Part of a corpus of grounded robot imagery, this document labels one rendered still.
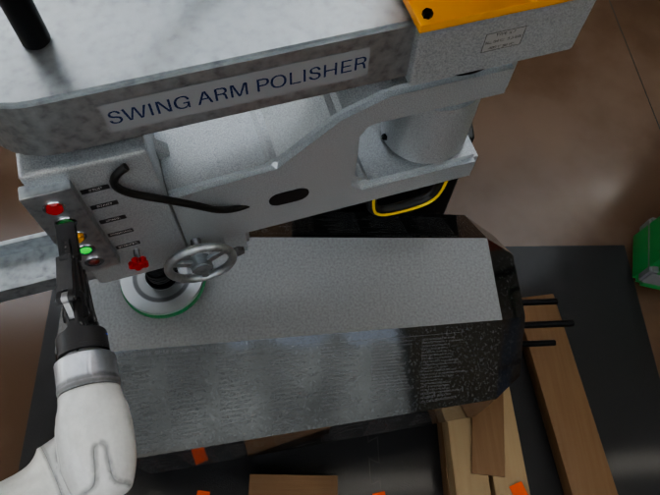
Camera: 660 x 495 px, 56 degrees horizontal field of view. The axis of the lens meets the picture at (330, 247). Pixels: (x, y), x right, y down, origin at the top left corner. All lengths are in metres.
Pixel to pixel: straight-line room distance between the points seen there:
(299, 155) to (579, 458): 1.68
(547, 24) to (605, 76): 2.42
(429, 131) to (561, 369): 1.47
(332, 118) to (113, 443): 0.63
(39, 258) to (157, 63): 0.73
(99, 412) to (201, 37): 0.55
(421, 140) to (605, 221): 1.80
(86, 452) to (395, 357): 0.95
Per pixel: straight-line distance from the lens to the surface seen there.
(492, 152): 3.00
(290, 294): 1.65
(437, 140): 1.28
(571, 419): 2.48
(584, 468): 2.46
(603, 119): 3.31
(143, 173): 1.07
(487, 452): 2.23
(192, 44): 0.93
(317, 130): 1.12
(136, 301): 1.64
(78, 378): 0.97
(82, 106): 0.93
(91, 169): 1.04
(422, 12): 0.94
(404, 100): 1.11
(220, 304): 1.65
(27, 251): 1.55
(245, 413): 1.72
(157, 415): 1.75
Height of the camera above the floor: 2.35
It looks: 64 degrees down
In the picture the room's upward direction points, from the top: 4 degrees clockwise
